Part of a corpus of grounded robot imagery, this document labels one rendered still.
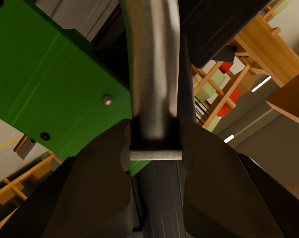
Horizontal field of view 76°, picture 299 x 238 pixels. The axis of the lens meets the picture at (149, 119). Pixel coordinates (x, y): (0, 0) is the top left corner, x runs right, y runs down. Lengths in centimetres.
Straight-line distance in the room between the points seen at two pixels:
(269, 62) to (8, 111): 92
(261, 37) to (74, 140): 87
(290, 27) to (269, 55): 876
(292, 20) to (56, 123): 967
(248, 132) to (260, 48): 682
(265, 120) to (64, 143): 756
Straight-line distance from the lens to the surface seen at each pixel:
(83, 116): 20
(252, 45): 96
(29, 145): 43
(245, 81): 414
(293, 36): 975
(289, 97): 68
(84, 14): 68
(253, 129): 770
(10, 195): 598
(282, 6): 910
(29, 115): 23
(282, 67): 100
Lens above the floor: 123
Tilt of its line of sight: 3 degrees up
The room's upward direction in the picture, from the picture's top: 135 degrees clockwise
